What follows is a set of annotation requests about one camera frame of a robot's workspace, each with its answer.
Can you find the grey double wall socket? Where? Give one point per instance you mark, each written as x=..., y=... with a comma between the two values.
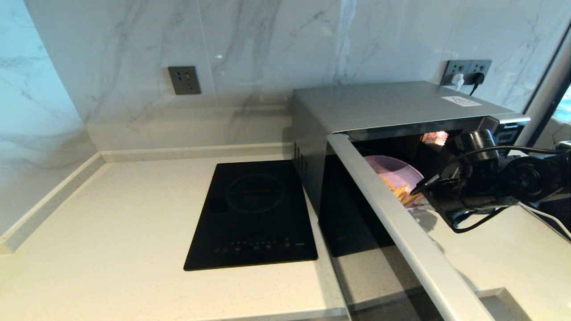
x=466, y=67

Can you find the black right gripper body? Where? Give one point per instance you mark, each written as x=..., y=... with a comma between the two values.
x=450, y=194

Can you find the white paper sticker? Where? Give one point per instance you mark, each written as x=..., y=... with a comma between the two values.
x=461, y=101

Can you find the black induction cooktop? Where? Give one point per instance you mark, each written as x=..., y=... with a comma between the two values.
x=254, y=214

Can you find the microwave door with dark glass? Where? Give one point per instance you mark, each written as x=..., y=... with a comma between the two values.
x=424, y=254

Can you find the orange french fries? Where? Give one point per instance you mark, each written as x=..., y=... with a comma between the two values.
x=399, y=189

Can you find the grey single wall socket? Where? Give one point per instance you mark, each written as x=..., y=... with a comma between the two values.
x=184, y=80

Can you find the black power plug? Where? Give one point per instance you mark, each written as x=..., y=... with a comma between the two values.
x=477, y=79

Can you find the grey cabinet door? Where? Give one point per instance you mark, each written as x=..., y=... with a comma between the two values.
x=502, y=307

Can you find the white power plug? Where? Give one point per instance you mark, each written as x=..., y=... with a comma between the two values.
x=457, y=80

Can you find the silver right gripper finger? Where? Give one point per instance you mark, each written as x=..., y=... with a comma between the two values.
x=421, y=206

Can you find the dark door frame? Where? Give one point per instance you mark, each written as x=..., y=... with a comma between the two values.
x=544, y=102

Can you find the purple plate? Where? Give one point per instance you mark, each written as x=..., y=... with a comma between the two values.
x=397, y=169

